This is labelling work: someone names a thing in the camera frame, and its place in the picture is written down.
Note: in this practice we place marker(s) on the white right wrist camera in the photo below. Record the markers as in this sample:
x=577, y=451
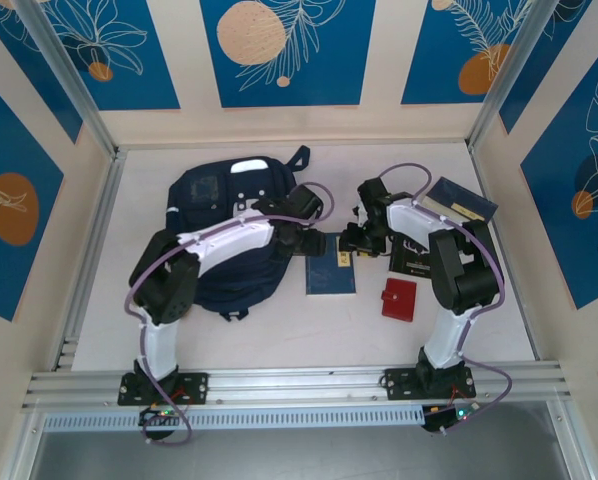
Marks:
x=356, y=212

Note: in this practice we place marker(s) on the black book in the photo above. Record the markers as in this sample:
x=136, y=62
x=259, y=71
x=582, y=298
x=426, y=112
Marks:
x=410, y=257

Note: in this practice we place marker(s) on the red leather wallet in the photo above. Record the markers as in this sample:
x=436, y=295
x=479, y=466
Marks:
x=398, y=299

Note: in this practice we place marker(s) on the thick blue book cream pages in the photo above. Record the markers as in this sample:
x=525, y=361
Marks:
x=461, y=197

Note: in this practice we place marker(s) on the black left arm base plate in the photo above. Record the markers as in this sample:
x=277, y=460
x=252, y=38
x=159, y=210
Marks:
x=194, y=387

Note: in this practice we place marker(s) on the grey metal sheet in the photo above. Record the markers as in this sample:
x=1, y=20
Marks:
x=299, y=455

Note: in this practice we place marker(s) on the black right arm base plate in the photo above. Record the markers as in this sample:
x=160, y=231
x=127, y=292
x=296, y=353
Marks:
x=404, y=382

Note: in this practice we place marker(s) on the aluminium mounting rail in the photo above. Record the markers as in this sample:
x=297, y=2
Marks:
x=299, y=382

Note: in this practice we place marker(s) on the navy blue student backpack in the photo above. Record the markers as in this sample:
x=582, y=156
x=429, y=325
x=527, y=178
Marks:
x=204, y=200

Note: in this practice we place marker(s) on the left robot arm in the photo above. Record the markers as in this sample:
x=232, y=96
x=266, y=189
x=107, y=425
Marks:
x=229, y=240

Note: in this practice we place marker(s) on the thin blue book yellow label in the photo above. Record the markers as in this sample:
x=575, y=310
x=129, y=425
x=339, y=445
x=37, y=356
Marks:
x=329, y=275

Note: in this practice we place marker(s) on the aluminium frame post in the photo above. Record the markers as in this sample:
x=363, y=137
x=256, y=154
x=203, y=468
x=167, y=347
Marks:
x=509, y=70
x=64, y=70

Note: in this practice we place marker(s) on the aluminium side rail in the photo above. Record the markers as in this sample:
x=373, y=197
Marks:
x=96, y=240
x=509, y=260

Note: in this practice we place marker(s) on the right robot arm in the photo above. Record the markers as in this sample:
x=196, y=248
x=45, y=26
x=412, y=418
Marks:
x=414, y=220

